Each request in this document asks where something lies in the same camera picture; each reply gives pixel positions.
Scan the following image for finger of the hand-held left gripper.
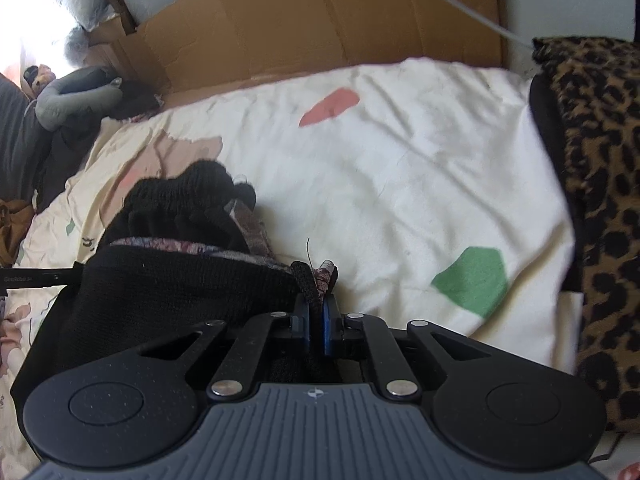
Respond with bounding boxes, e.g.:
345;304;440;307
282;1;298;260
0;268;82;290

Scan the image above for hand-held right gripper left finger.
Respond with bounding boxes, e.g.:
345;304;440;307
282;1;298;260
140;296;312;402

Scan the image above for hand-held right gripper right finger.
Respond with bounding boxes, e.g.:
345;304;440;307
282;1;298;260
321;295;493;402

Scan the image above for black pants with floral trim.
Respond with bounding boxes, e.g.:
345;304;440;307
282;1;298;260
10;159;342;411

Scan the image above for brown garment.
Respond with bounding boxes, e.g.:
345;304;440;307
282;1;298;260
0;199;37;268

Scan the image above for dark grey cloth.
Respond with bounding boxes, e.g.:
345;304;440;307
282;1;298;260
36;82;166;200

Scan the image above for cream printed bedsheet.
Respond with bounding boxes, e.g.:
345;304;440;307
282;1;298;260
0;57;640;480

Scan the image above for grey neck pillow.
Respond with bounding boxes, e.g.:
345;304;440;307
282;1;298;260
35;66;124;132

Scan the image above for small stuffed toy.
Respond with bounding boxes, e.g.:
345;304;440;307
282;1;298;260
22;64;57;99

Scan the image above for grey fluffy cloth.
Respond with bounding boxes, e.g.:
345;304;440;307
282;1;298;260
64;24;95;70

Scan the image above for leopard print garment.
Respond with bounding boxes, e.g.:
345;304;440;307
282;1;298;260
531;35;640;433

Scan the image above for brown cardboard sheet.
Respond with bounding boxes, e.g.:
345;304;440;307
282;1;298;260
87;0;509;110

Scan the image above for white cable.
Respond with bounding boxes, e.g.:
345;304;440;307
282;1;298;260
345;0;540;50

